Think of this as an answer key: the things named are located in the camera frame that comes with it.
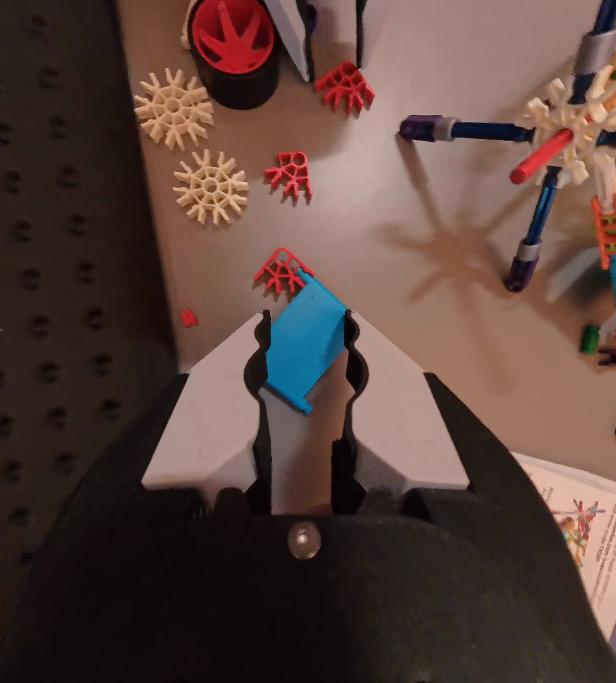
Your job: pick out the instruction booklet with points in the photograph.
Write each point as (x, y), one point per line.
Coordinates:
(596, 533)

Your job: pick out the colourful toy construction model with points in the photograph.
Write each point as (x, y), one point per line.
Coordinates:
(612, 235)

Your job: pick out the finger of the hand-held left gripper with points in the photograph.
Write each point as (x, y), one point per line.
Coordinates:
(361, 26)
(286, 26)

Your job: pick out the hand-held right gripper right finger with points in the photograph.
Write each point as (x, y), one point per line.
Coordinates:
(409, 427)

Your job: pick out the blue panel piece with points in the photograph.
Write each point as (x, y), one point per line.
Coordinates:
(305, 341)

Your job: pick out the small red clip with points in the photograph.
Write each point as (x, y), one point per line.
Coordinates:
(189, 318)

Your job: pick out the black perforated panel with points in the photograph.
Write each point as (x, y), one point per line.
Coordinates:
(46, 213)

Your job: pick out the blue rod cross assembly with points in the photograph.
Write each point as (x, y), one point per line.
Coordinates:
(478, 129)

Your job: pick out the small green clip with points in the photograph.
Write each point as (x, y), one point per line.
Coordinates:
(589, 339)

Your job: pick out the white snowflake connector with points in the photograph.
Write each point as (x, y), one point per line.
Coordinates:
(209, 187)
(172, 106)

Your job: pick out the black wheel red hub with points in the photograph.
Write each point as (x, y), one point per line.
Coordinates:
(233, 37)

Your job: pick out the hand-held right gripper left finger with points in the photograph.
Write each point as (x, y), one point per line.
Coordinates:
(206, 427)

